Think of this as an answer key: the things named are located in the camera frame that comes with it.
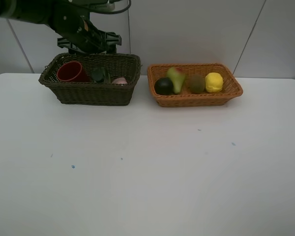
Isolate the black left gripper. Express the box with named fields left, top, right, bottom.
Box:
left=57, top=30, right=121, bottom=55

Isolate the dark pump bottle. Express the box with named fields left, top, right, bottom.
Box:
left=91, top=67, right=111, bottom=84

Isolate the pink lotion bottle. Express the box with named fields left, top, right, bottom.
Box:
left=112, top=77, right=128, bottom=85

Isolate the red plastic cup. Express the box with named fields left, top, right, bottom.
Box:
left=57, top=61, right=91, bottom=83

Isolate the dark round fruit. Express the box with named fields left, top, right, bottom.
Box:
left=154, top=77, right=174, bottom=95

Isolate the green pear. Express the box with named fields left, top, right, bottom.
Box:
left=166, top=67, right=186, bottom=94

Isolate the brown kiwi fruit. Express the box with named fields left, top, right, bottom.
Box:
left=189, top=74, right=206, bottom=94

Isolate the yellow lemon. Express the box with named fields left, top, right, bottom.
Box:
left=205, top=72, right=223, bottom=93

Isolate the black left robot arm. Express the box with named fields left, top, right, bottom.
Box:
left=0, top=0, right=132, bottom=54

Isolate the dark brown wicker basket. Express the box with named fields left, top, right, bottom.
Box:
left=39, top=53, right=141, bottom=106

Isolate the orange wicker basket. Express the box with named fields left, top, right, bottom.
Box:
left=147, top=63, right=243, bottom=107

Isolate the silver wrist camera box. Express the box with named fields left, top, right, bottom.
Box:
left=87, top=0, right=115, bottom=12

